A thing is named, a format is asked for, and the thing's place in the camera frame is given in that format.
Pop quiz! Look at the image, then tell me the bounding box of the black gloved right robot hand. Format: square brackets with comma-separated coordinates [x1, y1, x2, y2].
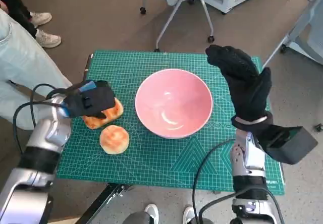
[205, 44, 273, 121]

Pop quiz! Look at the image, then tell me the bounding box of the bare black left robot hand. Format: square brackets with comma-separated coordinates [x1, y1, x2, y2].
[64, 80, 116, 120]

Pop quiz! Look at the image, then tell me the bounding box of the rectangular toy toast bread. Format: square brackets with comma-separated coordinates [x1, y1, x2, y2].
[82, 97, 124, 130]

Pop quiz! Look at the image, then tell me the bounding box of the round toy bread bun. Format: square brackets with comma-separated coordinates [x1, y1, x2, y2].
[99, 125, 130, 155]

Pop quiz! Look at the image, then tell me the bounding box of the pink bowl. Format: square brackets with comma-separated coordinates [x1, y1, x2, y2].
[135, 68, 213, 139]

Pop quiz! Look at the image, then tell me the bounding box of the person in light clothing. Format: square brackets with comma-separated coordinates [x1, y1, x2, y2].
[0, 8, 74, 130]

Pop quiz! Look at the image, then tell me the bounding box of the green cutting mat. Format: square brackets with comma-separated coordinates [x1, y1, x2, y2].
[56, 49, 285, 193]

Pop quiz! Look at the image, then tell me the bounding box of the black folding table leg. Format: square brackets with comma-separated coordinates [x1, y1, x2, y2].
[78, 182, 134, 224]

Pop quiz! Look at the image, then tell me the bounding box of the person with white shoes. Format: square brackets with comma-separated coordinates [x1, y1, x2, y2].
[122, 203, 210, 224]

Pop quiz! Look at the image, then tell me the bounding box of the person in black trousers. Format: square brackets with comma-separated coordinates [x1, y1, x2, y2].
[0, 0, 62, 48]

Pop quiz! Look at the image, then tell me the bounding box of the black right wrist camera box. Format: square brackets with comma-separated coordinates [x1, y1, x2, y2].
[257, 124, 318, 165]

